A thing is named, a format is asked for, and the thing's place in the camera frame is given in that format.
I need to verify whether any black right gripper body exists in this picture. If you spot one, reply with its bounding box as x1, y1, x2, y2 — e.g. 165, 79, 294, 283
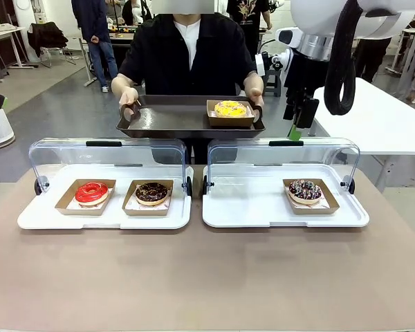
284, 51, 328, 102

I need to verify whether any yellow frosted donut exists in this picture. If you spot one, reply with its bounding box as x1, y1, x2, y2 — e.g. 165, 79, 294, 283
206, 99, 256, 127

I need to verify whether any yellow glazed donut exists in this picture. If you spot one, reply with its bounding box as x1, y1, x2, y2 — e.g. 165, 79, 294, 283
214, 100, 248, 118

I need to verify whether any dark brown serving tray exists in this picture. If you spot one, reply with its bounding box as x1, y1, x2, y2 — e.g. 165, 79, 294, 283
116, 95, 266, 141

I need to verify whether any chocolate donut with nut bits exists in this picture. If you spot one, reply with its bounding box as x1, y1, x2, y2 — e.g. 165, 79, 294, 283
135, 182, 169, 207

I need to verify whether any white printed paper liner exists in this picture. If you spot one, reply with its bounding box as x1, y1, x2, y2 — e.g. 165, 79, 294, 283
288, 195, 331, 210
126, 193, 170, 211
66, 188, 113, 210

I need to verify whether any person's right forearm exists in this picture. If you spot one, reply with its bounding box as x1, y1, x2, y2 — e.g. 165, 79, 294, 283
111, 73, 139, 98

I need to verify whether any person's left forearm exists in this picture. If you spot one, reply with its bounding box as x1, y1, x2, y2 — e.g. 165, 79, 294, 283
243, 71, 265, 91

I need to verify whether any chocolate donut with coloured sprinkles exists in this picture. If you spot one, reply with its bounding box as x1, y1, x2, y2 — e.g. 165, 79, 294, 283
288, 178, 323, 205

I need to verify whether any sprinkled chocolate donut in box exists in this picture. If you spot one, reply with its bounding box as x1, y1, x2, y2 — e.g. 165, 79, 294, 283
282, 178, 340, 216

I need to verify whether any red frosted donut in box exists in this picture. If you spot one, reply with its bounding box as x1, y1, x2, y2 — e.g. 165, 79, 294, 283
54, 178, 117, 216

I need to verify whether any red glazed donut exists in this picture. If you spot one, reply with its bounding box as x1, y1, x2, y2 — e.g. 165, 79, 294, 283
75, 182, 109, 208

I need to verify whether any person in black shirt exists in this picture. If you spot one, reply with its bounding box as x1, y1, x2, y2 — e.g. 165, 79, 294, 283
118, 0, 257, 165

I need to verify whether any person's left hand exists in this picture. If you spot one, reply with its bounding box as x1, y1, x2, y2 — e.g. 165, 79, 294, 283
248, 86, 265, 109

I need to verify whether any person's right hand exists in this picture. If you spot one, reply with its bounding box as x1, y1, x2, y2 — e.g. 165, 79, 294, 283
118, 86, 140, 112

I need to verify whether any grey metal stool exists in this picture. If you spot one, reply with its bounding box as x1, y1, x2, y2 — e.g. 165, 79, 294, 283
262, 65, 285, 98

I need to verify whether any clear plastic case lid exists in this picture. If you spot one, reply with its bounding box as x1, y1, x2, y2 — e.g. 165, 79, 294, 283
207, 137, 360, 190
28, 137, 188, 194

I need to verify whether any white office desk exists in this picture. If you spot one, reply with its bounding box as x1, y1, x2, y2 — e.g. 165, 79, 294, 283
0, 26, 35, 83

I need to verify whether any bystander in dark clothes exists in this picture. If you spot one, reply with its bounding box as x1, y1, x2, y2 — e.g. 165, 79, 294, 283
352, 36, 392, 84

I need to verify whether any large white table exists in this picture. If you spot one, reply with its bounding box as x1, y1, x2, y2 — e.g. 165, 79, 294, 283
313, 76, 415, 193

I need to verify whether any bystander in graphic black tee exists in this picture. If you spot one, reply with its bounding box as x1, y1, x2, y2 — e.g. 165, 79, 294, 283
226, 0, 274, 59

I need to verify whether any black jacket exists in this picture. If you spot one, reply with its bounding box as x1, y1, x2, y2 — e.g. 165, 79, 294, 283
27, 21, 69, 58

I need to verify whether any white display case base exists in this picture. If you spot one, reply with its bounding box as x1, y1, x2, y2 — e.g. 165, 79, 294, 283
17, 164, 194, 231
202, 164, 370, 228

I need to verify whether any bystander in blue jeans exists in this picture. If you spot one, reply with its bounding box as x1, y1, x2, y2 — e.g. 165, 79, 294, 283
71, 0, 120, 93

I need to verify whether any dark cluttered work table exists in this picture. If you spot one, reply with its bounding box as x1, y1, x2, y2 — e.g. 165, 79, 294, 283
77, 26, 136, 87

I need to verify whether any seated bystander in black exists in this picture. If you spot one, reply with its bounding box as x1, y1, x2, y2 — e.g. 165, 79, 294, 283
122, 0, 146, 27

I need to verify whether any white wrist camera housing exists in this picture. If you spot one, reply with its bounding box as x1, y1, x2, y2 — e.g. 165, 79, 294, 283
255, 48, 293, 78

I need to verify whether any black corrugated cable hose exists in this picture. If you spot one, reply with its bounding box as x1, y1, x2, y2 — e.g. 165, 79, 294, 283
324, 0, 364, 116

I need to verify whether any metal frame chair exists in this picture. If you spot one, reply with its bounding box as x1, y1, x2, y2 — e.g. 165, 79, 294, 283
39, 44, 77, 69

